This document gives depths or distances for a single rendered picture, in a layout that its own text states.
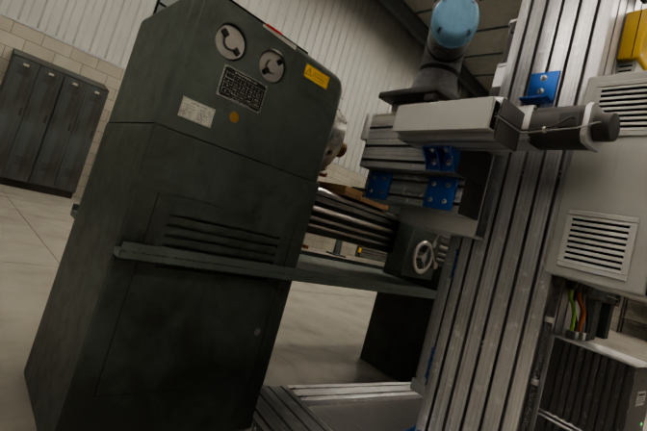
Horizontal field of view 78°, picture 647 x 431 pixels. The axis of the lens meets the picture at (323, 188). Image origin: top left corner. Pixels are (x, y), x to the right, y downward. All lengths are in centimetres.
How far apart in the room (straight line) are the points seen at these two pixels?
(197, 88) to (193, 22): 17
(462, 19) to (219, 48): 65
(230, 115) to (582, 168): 90
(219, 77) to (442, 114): 62
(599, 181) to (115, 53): 790
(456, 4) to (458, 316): 81
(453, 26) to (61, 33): 742
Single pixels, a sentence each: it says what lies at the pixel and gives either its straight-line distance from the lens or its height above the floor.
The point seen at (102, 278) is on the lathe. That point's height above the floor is 45.
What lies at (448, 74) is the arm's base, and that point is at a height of 124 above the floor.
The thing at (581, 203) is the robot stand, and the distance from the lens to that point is 103.
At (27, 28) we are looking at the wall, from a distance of 801.
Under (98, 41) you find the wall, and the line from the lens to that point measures 823.
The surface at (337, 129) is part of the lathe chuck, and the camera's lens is 159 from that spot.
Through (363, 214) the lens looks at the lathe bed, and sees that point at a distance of 176.
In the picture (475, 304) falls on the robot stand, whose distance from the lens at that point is 115.
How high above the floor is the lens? 74
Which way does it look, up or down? 5 degrees up
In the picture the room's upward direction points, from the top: 16 degrees clockwise
